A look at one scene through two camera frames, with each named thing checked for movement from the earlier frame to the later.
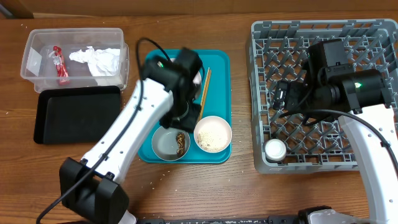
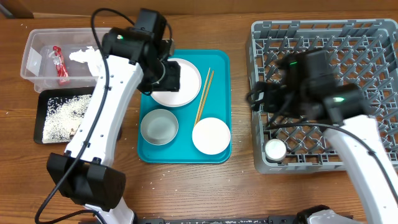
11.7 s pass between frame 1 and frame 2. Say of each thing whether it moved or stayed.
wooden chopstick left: stayed
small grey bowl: moved
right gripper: moved
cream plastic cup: stayed
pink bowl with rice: stayed
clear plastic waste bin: stayed
